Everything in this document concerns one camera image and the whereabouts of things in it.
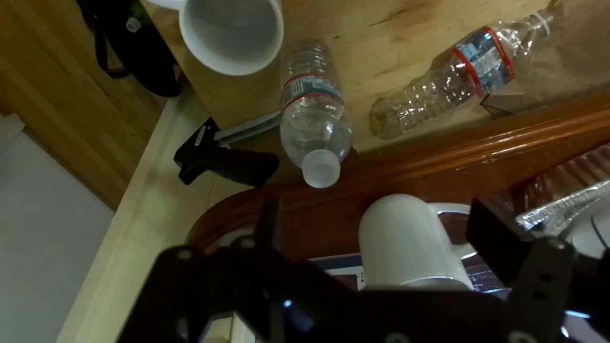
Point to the black table clamp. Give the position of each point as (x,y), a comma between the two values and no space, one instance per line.
(217,163)

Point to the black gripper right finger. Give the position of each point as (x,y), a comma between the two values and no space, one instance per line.
(497,245)

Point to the dark wood bar counter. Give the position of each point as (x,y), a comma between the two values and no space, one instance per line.
(413,173)

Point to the crushed clear plastic bottle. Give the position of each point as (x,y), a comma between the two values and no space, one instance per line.
(459,77)

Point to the white mug empty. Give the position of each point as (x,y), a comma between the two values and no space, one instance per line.
(232,39)

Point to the white mug beside foil tray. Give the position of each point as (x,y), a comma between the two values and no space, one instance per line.
(407,245)

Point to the clear water bottle white cap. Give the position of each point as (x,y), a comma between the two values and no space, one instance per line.
(316,121)

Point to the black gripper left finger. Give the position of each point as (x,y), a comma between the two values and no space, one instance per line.
(270,230)

